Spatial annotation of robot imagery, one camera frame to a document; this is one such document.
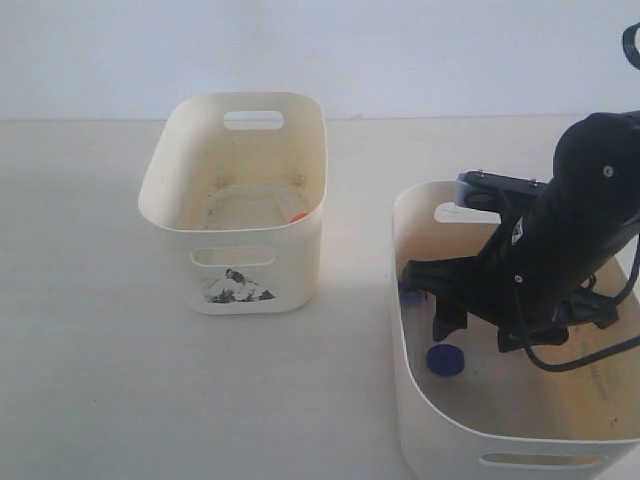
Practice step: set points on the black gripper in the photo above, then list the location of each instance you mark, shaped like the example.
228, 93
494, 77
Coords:
527, 312

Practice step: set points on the blue-capped clear tube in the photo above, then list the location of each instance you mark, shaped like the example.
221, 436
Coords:
410, 298
445, 360

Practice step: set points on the orange-capped clear tube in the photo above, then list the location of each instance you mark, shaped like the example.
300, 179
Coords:
292, 209

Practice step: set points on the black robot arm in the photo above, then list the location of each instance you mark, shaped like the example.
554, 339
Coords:
589, 209

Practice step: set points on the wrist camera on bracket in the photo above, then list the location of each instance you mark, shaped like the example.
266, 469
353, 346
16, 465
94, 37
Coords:
482, 191

